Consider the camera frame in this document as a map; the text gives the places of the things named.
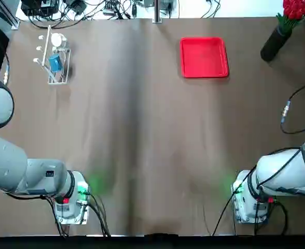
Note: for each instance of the blue cup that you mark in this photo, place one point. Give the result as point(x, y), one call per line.
point(55, 62)

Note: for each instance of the black hub box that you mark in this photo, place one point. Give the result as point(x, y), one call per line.
point(38, 6)

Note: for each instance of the white cup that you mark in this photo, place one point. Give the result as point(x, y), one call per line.
point(57, 40)

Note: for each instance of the black power adapter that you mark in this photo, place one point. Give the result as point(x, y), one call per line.
point(76, 6)

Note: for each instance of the aluminium profile post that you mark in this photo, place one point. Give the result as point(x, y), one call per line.
point(157, 13)
point(4, 15)

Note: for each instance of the red tulip bouquet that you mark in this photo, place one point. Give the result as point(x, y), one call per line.
point(296, 10)

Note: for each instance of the red plastic tray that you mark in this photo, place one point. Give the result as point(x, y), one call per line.
point(204, 57)

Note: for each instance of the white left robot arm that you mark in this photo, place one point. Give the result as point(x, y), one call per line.
point(7, 160)

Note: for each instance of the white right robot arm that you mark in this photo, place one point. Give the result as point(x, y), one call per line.
point(279, 168)

